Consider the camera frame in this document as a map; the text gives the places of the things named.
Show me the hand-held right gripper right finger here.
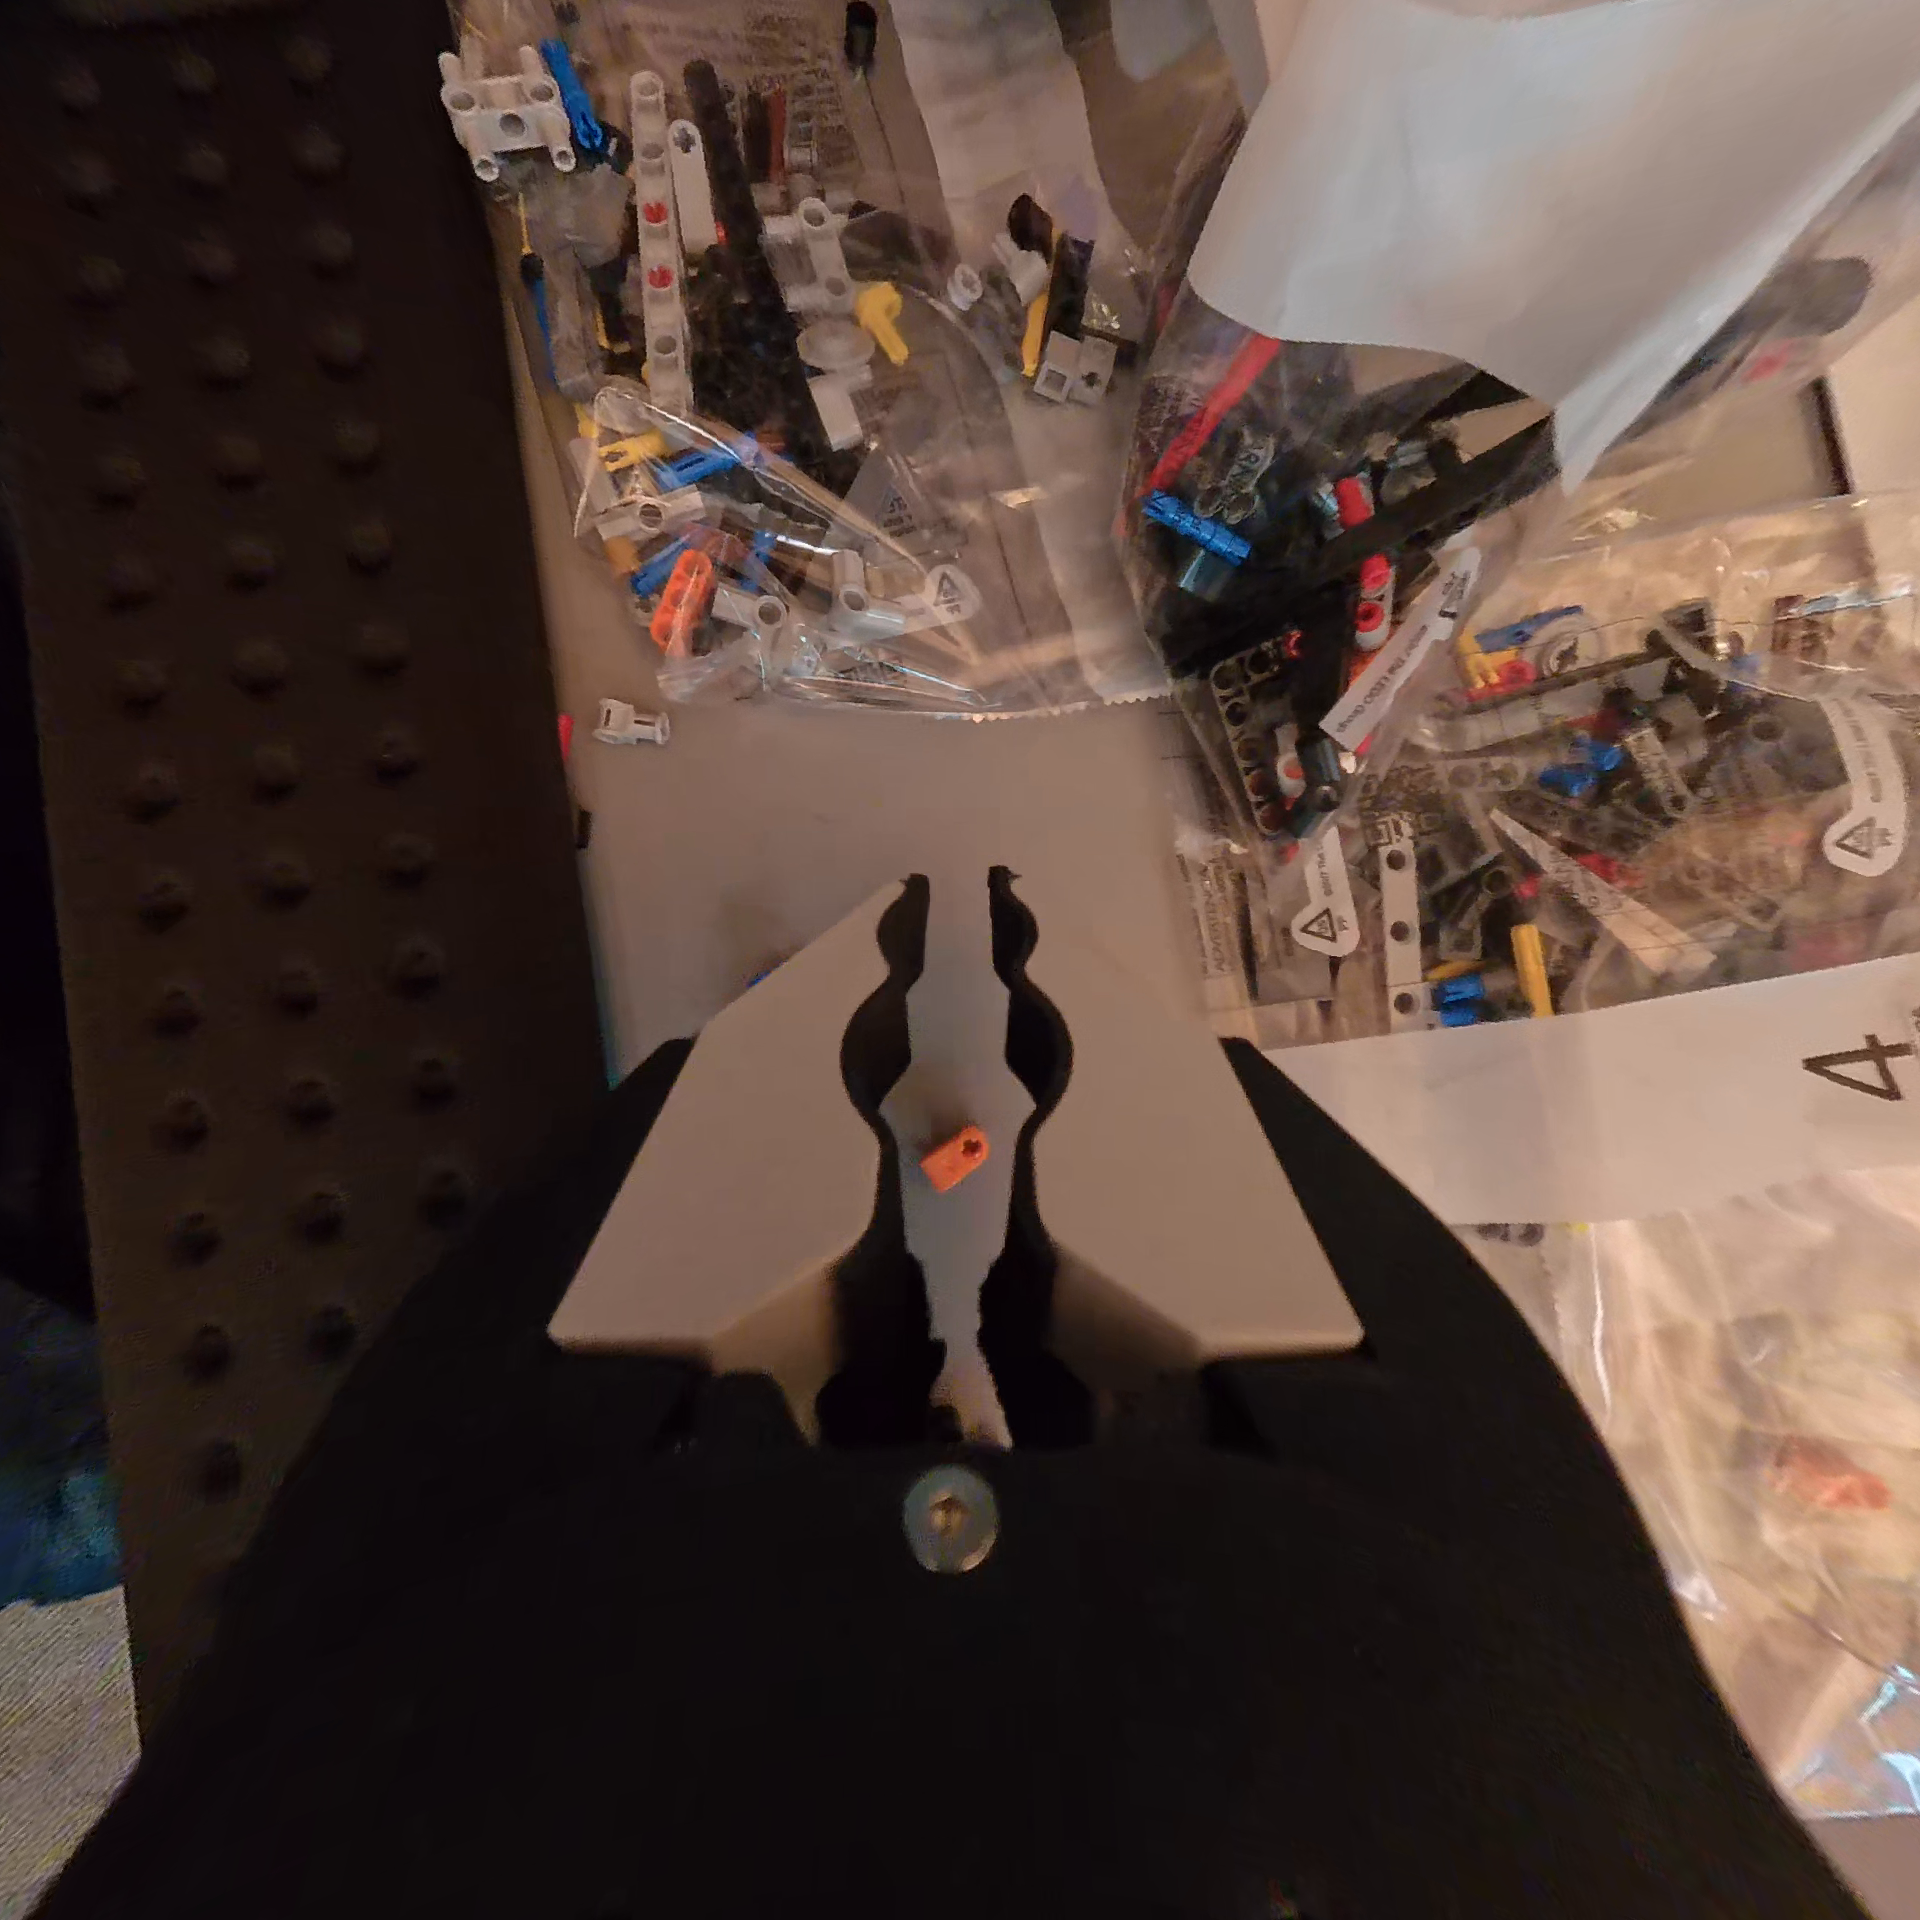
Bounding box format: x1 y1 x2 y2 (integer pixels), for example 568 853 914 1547
978 863 1366 1449

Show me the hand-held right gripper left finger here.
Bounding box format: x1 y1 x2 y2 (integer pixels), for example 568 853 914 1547
545 873 943 1449

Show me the clear lego parts bag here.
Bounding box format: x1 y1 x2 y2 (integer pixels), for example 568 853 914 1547
1117 0 1920 840
1500 1171 1920 1820
1169 496 1920 1224

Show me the dark perforated panel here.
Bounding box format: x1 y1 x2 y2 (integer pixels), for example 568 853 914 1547
0 0 617 1728

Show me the person's leg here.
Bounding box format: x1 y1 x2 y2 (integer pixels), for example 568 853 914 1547
0 509 128 1606

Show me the small open parts bag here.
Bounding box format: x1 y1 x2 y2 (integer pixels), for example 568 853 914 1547
433 0 1175 713

